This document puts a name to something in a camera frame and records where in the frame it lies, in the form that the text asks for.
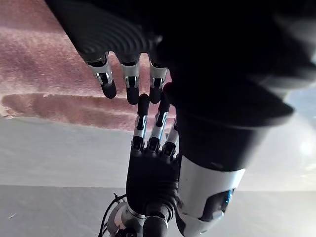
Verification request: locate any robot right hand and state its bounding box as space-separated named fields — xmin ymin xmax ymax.
xmin=125 ymin=94 xmax=183 ymax=237

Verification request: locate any pink towel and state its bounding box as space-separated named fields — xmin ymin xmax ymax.
xmin=0 ymin=0 xmax=178 ymax=132

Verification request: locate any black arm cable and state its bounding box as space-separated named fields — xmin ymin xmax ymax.
xmin=98 ymin=193 xmax=129 ymax=237

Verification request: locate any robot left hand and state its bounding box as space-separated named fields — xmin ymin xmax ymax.
xmin=44 ymin=0 xmax=316 ymax=233

